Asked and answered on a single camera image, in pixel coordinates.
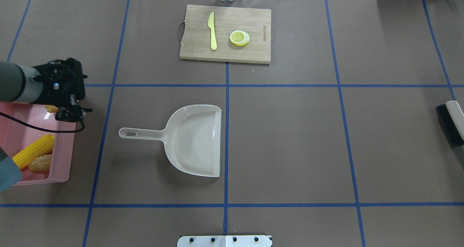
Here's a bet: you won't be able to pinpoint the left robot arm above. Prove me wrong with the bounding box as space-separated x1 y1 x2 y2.
1 58 92 192

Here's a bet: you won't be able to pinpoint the brown paper table mat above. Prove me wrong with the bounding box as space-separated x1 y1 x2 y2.
1 0 463 247

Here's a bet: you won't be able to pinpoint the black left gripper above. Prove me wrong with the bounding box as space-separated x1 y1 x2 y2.
33 58 93 122

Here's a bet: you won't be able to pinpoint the wooden cutting board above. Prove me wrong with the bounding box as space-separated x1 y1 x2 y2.
179 4 272 65

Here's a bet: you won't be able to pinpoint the metal mounting plate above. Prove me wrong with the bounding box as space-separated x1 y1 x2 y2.
177 235 273 247

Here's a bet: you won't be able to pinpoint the yellow toy corn cob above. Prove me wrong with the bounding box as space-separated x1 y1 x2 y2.
13 134 55 171

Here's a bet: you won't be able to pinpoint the yellow plastic knife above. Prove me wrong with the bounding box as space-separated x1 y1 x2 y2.
207 12 217 51

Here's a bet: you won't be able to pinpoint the brown toy potato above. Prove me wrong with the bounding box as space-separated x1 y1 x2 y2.
28 154 53 174

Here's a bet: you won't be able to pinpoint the lemon slices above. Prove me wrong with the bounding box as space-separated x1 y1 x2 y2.
229 30 250 46

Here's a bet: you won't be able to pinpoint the toy ginger root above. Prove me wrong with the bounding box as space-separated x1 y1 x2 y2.
44 105 59 114

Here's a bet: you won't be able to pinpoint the beige plastic dustpan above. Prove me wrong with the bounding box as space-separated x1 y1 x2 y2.
118 104 222 177

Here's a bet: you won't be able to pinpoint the pink plastic bin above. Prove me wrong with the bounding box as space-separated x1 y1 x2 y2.
0 103 76 186

